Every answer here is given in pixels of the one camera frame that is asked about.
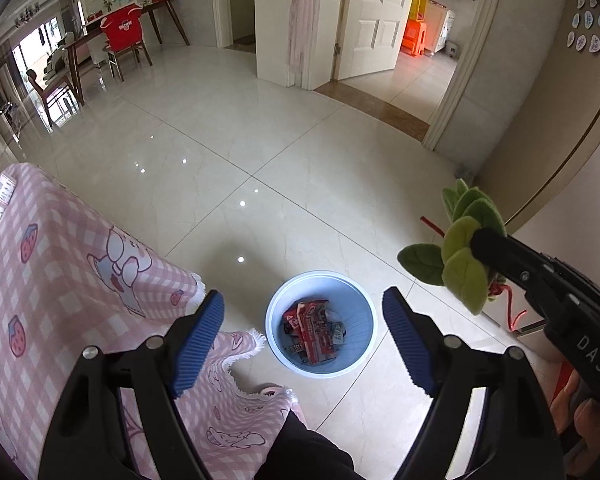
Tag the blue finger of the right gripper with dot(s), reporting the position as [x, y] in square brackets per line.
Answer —
[506, 256]

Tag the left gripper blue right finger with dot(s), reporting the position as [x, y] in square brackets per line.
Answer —
[447, 370]

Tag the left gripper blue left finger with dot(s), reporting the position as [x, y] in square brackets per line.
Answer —
[158, 372]

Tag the red printed carton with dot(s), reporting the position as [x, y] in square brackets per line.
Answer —
[311, 338]

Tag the blue white trash bin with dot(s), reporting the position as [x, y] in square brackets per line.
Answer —
[351, 314]

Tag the person's right hand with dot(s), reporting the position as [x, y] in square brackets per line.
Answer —
[584, 464]

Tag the green leafy plant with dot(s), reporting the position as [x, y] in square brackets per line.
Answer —
[451, 264]

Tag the pink checkered tablecloth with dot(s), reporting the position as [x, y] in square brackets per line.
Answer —
[70, 279]

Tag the person's dark knee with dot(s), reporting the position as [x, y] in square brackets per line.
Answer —
[303, 454]

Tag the orange plastic stool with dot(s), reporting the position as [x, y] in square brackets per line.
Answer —
[413, 42]

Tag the white panel door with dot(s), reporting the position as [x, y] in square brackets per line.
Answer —
[369, 36]

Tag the wooden dining chair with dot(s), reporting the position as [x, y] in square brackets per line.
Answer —
[55, 87]

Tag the pink floral door curtain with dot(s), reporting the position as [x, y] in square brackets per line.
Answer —
[303, 16]

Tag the chair with red cover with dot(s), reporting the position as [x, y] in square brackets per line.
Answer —
[124, 34]

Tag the dark wooden dining table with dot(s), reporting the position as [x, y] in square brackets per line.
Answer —
[72, 62]

